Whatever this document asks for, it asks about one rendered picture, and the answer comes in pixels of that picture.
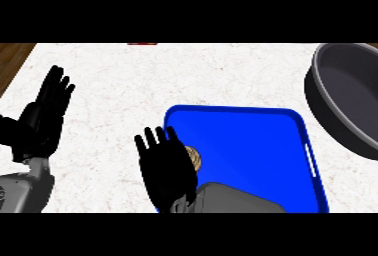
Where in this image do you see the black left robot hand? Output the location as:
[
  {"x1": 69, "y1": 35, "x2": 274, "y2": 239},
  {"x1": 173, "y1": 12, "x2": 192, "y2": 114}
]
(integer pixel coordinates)
[{"x1": 0, "y1": 64, "x2": 77, "y2": 164}]

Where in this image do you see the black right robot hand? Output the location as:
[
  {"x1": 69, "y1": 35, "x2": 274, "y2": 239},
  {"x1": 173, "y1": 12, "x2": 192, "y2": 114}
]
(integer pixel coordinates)
[{"x1": 133, "y1": 125, "x2": 201, "y2": 214}]

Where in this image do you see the tan cupcake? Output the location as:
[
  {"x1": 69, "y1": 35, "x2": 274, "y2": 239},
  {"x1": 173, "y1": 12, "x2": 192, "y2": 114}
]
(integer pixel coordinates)
[{"x1": 183, "y1": 145, "x2": 202, "y2": 173}]

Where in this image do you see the blue plastic tray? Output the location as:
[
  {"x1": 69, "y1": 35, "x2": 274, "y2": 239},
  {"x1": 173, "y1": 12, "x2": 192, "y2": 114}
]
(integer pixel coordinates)
[{"x1": 155, "y1": 104, "x2": 331, "y2": 214}]

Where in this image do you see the dark grey pot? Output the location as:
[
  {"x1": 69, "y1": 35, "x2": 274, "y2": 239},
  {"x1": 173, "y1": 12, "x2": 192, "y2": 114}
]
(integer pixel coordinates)
[{"x1": 302, "y1": 43, "x2": 378, "y2": 162}]

